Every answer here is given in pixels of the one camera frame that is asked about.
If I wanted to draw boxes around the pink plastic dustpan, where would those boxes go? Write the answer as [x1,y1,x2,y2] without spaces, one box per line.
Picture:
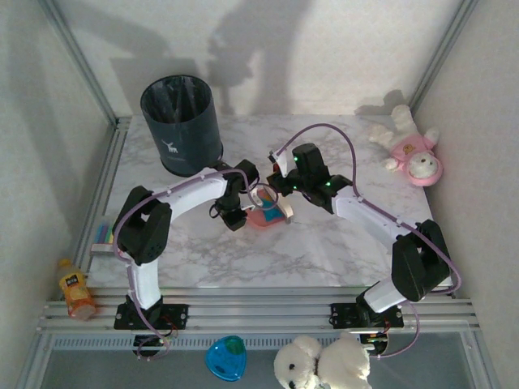
[244,190,291,231]

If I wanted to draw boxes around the cream hand brush grey bristles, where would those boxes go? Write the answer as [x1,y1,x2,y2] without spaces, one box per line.
[277,199,294,225]

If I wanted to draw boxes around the dark blue waste bin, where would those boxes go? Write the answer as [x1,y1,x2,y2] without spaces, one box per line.
[140,75,225,178]

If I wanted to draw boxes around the white plush toy pink shirt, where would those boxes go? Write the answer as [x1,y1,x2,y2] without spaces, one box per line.
[367,104,444,188]

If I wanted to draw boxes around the black plastic bin liner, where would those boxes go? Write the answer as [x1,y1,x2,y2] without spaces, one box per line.
[142,76,212,122]

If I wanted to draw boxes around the multicoloured crayon set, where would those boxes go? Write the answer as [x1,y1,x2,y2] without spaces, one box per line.
[89,220,117,256]

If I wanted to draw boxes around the blue plastic toy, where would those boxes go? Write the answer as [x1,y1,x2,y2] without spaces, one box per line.
[204,335,247,383]

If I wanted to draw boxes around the white plush bear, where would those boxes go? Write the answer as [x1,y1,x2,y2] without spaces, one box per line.
[273,331,372,389]

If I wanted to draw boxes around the orange juice bottle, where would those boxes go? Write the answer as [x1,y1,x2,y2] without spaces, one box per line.
[58,258,98,323]

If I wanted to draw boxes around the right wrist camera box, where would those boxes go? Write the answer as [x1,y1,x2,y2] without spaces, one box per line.
[267,149,290,178]

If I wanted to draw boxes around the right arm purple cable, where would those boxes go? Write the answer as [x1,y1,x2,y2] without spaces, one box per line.
[275,123,464,360]

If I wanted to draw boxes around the aluminium mounting rail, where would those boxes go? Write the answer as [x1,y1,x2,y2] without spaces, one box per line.
[36,298,483,336]

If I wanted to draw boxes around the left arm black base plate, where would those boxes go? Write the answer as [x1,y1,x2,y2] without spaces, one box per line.
[114,303,191,330]

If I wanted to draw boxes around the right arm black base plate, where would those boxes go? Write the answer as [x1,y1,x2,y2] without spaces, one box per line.
[330,302,405,329]

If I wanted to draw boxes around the aluminium side rail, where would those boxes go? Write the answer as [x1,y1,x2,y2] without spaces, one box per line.
[75,116,133,291]

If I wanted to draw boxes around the aluminium frame post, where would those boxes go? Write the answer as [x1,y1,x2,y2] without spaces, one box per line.
[38,0,121,126]
[407,0,479,113]

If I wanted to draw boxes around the grey slotted cable duct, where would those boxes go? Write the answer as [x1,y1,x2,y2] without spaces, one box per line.
[48,335,368,352]

